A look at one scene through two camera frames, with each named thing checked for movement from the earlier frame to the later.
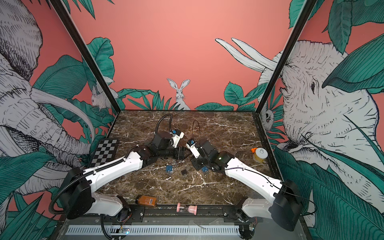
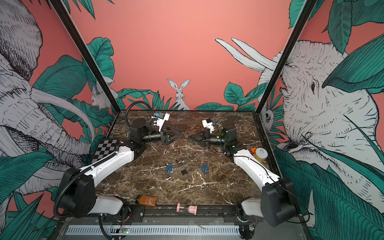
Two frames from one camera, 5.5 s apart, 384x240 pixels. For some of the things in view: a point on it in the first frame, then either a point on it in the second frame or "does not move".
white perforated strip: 154,229 does not move
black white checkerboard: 105,151 does not move
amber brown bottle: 147,201 does not move
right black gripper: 195,162 → 208,140
